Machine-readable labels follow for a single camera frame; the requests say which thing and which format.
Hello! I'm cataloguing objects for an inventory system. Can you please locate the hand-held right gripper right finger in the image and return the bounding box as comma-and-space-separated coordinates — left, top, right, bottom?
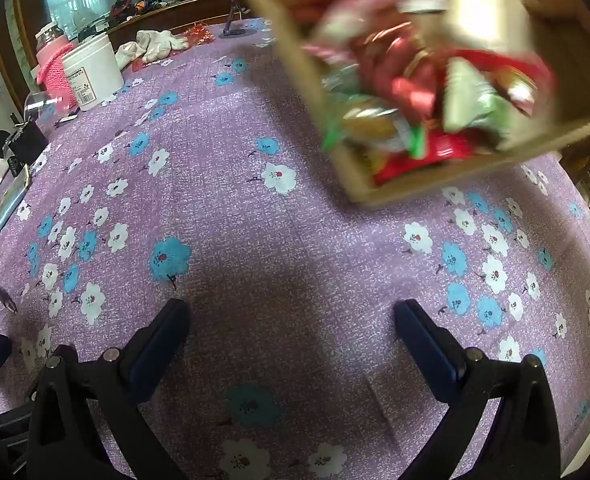
392, 299, 563, 480

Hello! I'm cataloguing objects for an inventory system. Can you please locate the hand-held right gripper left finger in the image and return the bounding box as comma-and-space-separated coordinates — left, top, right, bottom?
25, 298, 193, 480

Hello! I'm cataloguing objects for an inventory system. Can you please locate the pile of assorted snacks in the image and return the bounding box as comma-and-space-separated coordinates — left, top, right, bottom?
300, 0, 558, 188

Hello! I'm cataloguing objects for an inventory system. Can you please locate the cardboard box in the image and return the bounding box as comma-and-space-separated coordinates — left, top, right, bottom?
232, 0, 590, 211

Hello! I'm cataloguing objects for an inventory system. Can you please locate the purple floral tablecloth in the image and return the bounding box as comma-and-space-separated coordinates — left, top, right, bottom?
0, 17, 590, 480

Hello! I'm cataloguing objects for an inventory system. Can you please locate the glossy booklet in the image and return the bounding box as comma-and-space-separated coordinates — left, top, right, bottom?
0, 165, 32, 253

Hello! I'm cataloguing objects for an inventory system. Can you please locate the clear glass cup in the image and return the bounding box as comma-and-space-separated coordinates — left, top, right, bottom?
24, 91, 76, 126

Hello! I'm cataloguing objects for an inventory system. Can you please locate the white plastic tub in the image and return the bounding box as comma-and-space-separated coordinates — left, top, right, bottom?
61, 32, 125, 112

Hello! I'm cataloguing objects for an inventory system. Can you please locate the jar in pink knitted sleeve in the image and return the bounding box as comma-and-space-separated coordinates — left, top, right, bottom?
35, 21, 78, 111

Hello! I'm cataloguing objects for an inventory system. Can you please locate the pair of white gloves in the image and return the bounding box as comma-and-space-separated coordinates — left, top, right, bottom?
114, 30, 190, 68

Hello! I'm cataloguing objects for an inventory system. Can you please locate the red foil wrapper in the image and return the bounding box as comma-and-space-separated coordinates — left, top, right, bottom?
182, 24, 215, 46

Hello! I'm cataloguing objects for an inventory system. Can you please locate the black phone stand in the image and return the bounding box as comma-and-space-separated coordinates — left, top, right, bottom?
222, 0, 258, 38

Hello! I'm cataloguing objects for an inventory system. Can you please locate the wooden sideboard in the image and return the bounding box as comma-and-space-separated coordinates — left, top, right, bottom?
108, 0, 256, 46

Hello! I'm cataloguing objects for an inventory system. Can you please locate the red and black bag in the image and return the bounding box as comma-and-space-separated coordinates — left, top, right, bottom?
110, 0, 137, 22

